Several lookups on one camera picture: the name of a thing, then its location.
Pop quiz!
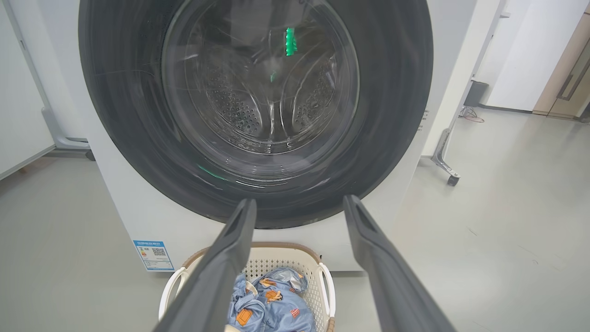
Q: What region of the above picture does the light wooden door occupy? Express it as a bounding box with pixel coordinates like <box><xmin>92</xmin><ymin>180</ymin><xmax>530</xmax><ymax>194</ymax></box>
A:
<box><xmin>533</xmin><ymin>14</ymin><xmax>590</xmax><ymax>121</ymax></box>

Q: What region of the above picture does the white front-load washing machine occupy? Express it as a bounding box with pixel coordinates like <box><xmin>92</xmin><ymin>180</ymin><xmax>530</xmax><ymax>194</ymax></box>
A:
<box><xmin>9</xmin><ymin>0</ymin><xmax>503</xmax><ymax>273</ymax></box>

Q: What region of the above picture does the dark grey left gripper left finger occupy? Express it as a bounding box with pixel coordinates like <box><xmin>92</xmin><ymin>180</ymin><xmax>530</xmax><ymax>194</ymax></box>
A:
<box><xmin>152</xmin><ymin>198</ymin><xmax>258</xmax><ymax>332</ymax></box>

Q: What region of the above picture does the white rolling partition board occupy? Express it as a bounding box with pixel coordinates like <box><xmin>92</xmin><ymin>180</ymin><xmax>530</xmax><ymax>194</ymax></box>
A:
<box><xmin>422</xmin><ymin>0</ymin><xmax>512</xmax><ymax>187</ymax></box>

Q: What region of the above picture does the cream perforated laundry basket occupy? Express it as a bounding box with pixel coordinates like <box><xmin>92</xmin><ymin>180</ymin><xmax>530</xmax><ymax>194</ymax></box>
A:
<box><xmin>158</xmin><ymin>242</ymin><xmax>336</xmax><ymax>332</ymax></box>

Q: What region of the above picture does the black round washing machine door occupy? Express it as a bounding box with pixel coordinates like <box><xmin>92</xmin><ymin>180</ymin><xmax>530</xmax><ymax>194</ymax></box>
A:
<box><xmin>77</xmin><ymin>0</ymin><xmax>434</xmax><ymax>230</ymax></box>

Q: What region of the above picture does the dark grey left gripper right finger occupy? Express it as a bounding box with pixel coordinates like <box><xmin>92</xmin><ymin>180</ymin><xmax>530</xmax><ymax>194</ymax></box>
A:
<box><xmin>342</xmin><ymin>194</ymin><xmax>457</xmax><ymax>332</ymax></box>

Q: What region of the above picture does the small black box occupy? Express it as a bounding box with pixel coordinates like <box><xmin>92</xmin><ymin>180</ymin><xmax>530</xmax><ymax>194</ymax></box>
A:
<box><xmin>463</xmin><ymin>81</ymin><xmax>489</xmax><ymax>108</ymax></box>

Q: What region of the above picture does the blue energy label sticker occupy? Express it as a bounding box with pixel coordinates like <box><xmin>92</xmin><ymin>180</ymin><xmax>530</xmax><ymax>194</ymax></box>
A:
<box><xmin>133</xmin><ymin>240</ymin><xmax>175</xmax><ymax>273</ymax></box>

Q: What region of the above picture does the white partition with grey foot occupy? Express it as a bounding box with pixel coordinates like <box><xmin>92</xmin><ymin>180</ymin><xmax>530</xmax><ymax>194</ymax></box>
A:
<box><xmin>0</xmin><ymin>0</ymin><xmax>90</xmax><ymax>180</ymax></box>

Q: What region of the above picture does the blue orange patterned clothing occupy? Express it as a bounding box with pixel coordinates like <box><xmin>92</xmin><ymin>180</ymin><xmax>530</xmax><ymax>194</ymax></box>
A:
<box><xmin>224</xmin><ymin>267</ymin><xmax>317</xmax><ymax>332</ymax></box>

